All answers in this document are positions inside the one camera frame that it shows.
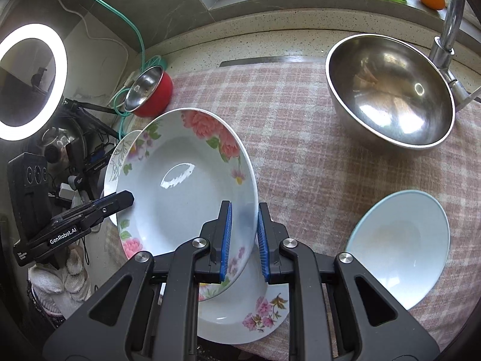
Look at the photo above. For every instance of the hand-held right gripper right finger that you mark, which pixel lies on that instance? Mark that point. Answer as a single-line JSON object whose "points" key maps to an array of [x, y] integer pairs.
{"points": [[263, 248]]}

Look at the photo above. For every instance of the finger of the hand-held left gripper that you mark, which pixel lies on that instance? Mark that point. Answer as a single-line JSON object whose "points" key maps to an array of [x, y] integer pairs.
{"points": [[112, 203]]}

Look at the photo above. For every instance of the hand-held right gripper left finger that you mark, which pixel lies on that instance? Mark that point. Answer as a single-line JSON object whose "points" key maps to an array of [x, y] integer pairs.
{"points": [[226, 240]]}

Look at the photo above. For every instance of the green leaf print plate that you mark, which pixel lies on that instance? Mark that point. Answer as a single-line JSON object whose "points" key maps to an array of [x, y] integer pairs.
{"points": [[114, 161]]}

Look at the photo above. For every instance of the pink peony floral plate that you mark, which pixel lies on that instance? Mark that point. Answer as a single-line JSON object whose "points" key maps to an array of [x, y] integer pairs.
{"points": [[176, 180]]}

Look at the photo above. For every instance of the red bowl with steel lining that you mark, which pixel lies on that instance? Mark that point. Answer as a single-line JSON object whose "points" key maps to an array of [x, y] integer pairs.
{"points": [[159, 97]]}

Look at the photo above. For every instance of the light blue bowl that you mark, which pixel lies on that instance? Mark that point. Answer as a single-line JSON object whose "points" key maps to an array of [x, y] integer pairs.
{"points": [[398, 248]]}

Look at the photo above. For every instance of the large steel bowl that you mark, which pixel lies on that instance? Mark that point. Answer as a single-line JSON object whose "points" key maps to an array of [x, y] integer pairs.
{"points": [[390, 94]]}

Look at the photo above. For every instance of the spare hand-held gripper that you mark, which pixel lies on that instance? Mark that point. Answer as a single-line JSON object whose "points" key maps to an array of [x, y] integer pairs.
{"points": [[96, 163]]}

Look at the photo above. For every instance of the small pink flower plate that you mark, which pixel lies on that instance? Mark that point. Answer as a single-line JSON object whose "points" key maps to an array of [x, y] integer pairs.
{"points": [[233, 316]]}

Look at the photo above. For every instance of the black tripod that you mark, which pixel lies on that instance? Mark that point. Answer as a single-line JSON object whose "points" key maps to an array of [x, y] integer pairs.
{"points": [[94, 108]]}

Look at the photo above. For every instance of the pink plaid cloth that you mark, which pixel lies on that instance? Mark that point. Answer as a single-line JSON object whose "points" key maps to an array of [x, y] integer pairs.
{"points": [[293, 139]]}

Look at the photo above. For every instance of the steel faucet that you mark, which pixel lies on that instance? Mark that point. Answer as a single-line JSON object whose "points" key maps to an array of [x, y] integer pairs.
{"points": [[447, 41]]}

